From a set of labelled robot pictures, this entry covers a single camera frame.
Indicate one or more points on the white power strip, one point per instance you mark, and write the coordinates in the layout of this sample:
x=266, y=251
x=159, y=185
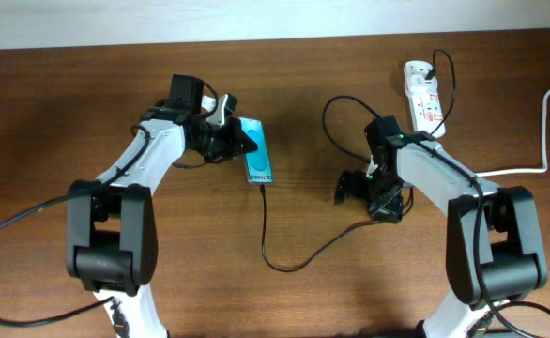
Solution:
x=427, y=114

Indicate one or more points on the white USB charger adapter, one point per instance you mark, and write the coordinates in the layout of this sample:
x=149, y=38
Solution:
x=416, y=84

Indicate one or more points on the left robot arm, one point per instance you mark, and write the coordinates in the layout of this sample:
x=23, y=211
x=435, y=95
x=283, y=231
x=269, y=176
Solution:
x=112, y=243

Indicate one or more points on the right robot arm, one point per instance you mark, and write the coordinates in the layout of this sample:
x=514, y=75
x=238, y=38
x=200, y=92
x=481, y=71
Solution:
x=494, y=250

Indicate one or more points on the blue Galaxy S25 smartphone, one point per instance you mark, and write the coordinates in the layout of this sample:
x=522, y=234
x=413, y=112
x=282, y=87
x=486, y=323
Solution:
x=257, y=162

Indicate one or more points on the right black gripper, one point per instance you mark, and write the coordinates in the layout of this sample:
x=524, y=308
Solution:
x=390, y=209

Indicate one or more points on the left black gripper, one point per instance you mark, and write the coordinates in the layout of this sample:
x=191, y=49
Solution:
x=236, y=145

